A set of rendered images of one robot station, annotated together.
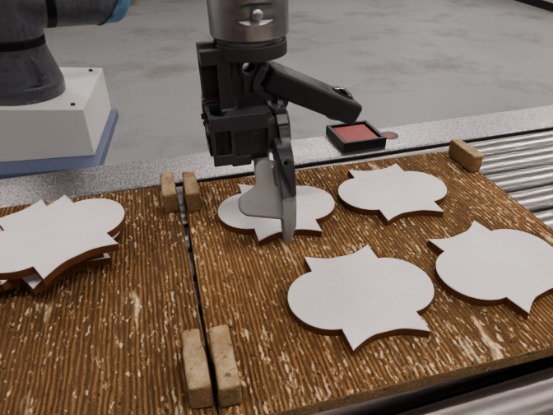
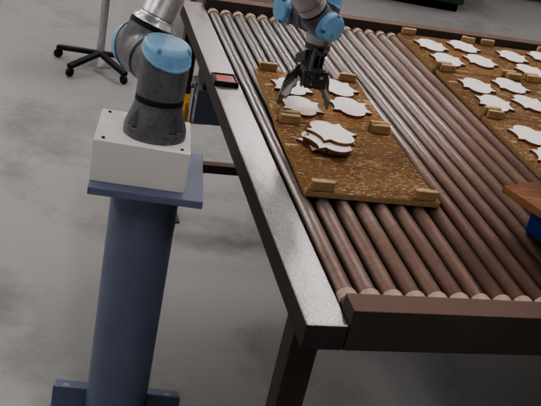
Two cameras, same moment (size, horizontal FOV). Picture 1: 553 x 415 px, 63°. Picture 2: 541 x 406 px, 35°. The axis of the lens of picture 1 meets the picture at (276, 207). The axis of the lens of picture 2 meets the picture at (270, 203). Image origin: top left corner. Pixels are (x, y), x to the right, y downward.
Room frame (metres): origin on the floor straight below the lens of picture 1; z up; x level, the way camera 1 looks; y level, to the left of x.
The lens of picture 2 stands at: (0.51, 2.33, 1.81)
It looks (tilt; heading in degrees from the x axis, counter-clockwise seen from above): 27 degrees down; 269
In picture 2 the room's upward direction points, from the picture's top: 13 degrees clockwise
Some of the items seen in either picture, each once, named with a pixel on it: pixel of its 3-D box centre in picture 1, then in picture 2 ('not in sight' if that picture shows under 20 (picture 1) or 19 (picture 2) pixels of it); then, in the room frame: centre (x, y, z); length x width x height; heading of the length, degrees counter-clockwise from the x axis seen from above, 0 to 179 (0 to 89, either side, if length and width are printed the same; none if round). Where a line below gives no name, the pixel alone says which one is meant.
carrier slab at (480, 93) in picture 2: not in sight; (502, 94); (-0.23, -0.54, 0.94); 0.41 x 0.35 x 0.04; 106
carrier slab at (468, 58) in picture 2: not in sight; (456, 53); (-0.11, -0.94, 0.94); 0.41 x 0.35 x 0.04; 106
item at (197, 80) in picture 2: not in sight; (205, 101); (0.77, -0.32, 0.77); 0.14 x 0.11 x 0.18; 107
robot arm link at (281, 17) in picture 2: not in sight; (299, 11); (0.52, 0.10, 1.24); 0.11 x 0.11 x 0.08; 36
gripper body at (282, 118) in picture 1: (246, 100); (313, 64); (0.45, 0.03, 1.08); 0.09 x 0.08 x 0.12; 104
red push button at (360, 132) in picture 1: (355, 136); (225, 80); (0.70, -0.13, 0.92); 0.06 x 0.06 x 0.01; 17
